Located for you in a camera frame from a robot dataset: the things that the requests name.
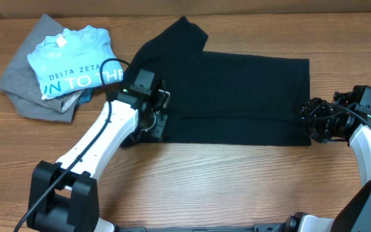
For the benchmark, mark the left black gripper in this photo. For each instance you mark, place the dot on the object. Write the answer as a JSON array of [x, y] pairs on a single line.
[[158, 132]]

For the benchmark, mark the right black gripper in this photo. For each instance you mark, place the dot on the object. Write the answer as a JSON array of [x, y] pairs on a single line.
[[312, 115]]

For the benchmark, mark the black t-shirt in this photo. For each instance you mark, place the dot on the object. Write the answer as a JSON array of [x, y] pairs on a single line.
[[224, 98]]

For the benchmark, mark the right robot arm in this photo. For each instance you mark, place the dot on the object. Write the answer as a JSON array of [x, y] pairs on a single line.
[[356, 215]]

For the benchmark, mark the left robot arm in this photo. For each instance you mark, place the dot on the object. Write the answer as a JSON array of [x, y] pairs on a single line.
[[64, 195]]

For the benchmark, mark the teal folded garment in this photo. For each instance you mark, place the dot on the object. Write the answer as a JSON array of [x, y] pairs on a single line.
[[85, 96]]

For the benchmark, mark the striped grey folded garment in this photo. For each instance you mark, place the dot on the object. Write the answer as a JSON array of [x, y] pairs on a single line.
[[70, 99]]

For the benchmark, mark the folded light blue t-shirt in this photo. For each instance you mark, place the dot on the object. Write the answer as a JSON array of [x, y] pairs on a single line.
[[73, 60]]

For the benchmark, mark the folded grey t-shirt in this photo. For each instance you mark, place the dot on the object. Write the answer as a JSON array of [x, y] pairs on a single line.
[[20, 83]]

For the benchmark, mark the brown cardboard backboard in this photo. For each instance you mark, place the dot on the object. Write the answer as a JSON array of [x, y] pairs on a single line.
[[15, 9]]

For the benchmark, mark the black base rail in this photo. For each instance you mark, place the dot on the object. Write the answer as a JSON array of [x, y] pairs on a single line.
[[271, 227]]

